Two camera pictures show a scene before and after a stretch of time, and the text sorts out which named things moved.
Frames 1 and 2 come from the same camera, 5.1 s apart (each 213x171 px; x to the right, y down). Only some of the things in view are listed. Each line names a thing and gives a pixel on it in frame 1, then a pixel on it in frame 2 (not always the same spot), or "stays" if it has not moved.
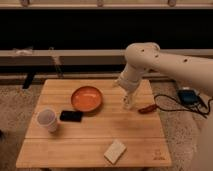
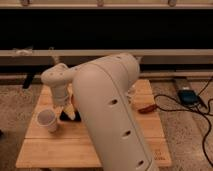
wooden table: (83, 123) stays
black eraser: (71, 115) stays
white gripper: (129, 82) → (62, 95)
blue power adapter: (188, 96) stays
